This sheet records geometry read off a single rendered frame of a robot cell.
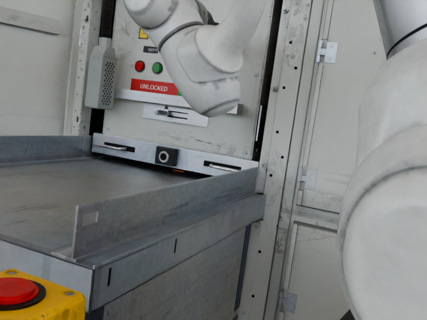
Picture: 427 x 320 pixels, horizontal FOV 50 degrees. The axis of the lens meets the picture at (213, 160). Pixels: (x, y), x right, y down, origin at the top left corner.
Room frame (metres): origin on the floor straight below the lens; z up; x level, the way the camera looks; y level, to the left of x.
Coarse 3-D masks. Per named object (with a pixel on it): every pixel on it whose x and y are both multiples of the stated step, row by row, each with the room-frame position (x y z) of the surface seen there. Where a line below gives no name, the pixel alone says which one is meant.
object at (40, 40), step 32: (0, 0) 1.25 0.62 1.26; (32, 0) 1.31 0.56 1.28; (64, 0) 1.37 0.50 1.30; (0, 32) 1.26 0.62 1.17; (32, 32) 1.32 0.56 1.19; (64, 32) 1.38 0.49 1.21; (0, 64) 1.26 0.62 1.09; (32, 64) 1.32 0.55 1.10; (64, 64) 1.39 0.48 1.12; (0, 96) 1.26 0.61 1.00; (32, 96) 1.33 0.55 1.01; (64, 96) 1.39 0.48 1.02; (0, 128) 1.27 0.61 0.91; (32, 128) 1.33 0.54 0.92
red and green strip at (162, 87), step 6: (132, 84) 1.36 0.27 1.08; (138, 84) 1.35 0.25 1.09; (144, 84) 1.34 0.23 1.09; (150, 84) 1.33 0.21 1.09; (156, 84) 1.32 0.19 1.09; (162, 84) 1.32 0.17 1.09; (168, 84) 1.31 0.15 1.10; (174, 84) 1.30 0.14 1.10; (138, 90) 1.35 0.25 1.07; (144, 90) 1.34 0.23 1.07; (150, 90) 1.33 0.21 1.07; (156, 90) 1.32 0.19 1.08; (162, 90) 1.32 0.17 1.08; (168, 90) 1.31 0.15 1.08; (174, 90) 1.30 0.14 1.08; (180, 96) 1.29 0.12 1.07
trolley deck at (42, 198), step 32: (0, 192) 0.81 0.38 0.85; (32, 192) 0.84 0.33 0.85; (64, 192) 0.87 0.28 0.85; (96, 192) 0.91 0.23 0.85; (128, 192) 0.95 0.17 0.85; (0, 224) 0.63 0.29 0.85; (32, 224) 0.65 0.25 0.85; (64, 224) 0.67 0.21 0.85; (192, 224) 0.75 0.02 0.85; (224, 224) 0.88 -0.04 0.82; (0, 256) 0.57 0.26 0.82; (32, 256) 0.55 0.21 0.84; (96, 256) 0.55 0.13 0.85; (128, 256) 0.57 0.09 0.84; (160, 256) 0.65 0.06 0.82; (192, 256) 0.76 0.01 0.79; (96, 288) 0.52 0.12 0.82; (128, 288) 0.58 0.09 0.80
